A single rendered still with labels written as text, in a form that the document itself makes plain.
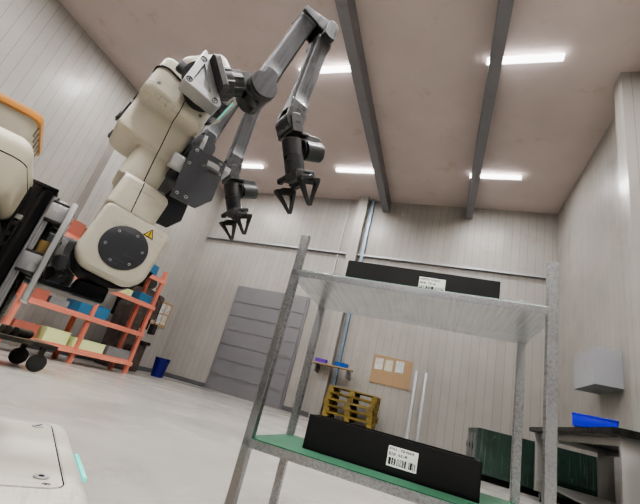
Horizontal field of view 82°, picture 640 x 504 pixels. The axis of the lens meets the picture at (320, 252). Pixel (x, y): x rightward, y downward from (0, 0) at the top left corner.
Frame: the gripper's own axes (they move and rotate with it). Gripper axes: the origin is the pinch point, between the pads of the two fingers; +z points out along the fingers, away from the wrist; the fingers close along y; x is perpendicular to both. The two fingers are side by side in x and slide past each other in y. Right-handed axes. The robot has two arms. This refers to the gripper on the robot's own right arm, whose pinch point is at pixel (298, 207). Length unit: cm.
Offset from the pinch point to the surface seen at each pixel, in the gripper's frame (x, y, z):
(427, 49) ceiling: -530, 263, -394
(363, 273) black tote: -45, 23, 19
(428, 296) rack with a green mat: -46, -6, 30
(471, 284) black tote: -68, -9, 28
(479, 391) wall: -808, 430, 310
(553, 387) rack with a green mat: -56, -36, 59
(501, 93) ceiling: -682, 210, -320
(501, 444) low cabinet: -493, 223, 281
